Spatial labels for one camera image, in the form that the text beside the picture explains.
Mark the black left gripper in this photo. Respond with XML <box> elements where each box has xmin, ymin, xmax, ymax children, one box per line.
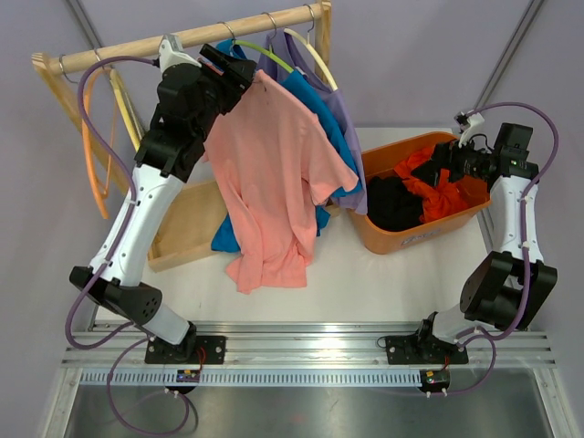
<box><xmin>191</xmin><ymin>45</ymin><xmax>256</xmax><ymax>141</ymax></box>

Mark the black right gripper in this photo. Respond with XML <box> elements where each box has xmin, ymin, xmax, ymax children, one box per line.
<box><xmin>411</xmin><ymin>131</ymin><xmax>495</xmax><ymax>188</ymax></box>

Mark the orange t shirt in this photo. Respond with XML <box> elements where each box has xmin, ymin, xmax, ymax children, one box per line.
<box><xmin>394</xmin><ymin>146</ymin><xmax>469</xmax><ymax>224</ymax></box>

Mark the green clothes hanger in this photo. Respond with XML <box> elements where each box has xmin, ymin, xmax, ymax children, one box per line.
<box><xmin>232</xmin><ymin>38</ymin><xmax>294</xmax><ymax>73</ymax></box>

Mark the black t shirt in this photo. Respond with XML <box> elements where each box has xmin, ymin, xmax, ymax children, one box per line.
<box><xmin>367</xmin><ymin>176</ymin><xmax>423</xmax><ymax>232</ymax></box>

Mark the pink t shirt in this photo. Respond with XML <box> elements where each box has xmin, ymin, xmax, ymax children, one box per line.
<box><xmin>204</xmin><ymin>70</ymin><xmax>358</xmax><ymax>294</ymax></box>

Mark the yellow clothes hanger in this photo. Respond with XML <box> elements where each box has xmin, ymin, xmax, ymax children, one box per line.
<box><xmin>103</xmin><ymin>65</ymin><xmax>144</xmax><ymax>151</ymax></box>

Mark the orange clothes hanger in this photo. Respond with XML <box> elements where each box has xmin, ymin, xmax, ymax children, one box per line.
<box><xmin>80</xmin><ymin>68</ymin><xmax>113</xmax><ymax>219</ymax></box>

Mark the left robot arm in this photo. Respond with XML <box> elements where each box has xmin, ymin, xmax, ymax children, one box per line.
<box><xmin>69</xmin><ymin>38</ymin><xmax>256</xmax><ymax>364</ymax></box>

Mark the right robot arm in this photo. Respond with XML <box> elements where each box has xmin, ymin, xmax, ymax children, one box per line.
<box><xmin>383</xmin><ymin>122</ymin><xmax>558</xmax><ymax>365</ymax></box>

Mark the lavender t shirt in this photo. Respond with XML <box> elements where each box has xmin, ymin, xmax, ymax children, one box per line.
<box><xmin>258</xmin><ymin>29</ymin><xmax>368</xmax><ymax>214</ymax></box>

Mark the cream clothes hanger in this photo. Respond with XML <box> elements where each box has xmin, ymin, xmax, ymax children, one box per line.
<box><xmin>284</xmin><ymin>1</ymin><xmax>339</xmax><ymax>91</ymax></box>

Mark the orange plastic basket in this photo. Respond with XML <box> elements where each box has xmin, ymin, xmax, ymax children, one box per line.
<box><xmin>349</xmin><ymin>131</ymin><xmax>491</xmax><ymax>255</ymax></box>

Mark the wooden tray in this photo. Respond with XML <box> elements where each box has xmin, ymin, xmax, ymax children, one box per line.
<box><xmin>148</xmin><ymin>181</ymin><xmax>227</xmax><ymax>273</ymax></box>

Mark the wooden clothes rack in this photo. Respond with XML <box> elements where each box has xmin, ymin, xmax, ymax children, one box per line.
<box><xmin>30</xmin><ymin>0</ymin><xmax>333</xmax><ymax>275</ymax></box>

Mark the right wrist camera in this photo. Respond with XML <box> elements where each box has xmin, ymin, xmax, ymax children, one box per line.
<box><xmin>454</xmin><ymin>112</ymin><xmax>485</xmax><ymax>148</ymax></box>

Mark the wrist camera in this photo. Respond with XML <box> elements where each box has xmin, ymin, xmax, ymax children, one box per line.
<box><xmin>454</xmin><ymin>112</ymin><xmax>485</xmax><ymax>148</ymax></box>
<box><xmin>158</xmin><ymin>34</ymin><xmax>202</xmax><ymax>73</ymax></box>

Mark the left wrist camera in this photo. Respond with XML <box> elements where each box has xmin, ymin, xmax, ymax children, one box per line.
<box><xmin>158</xmin><ymin>34</ymin><xmax>202</xmax><ymax>73</ymax></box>

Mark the aluminium mounting rail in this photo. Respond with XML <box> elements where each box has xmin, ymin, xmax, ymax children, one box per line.
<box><xmin>58</xmin><ymin>320</ymin><xmax>558</xmax><ymax>389</ymax></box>

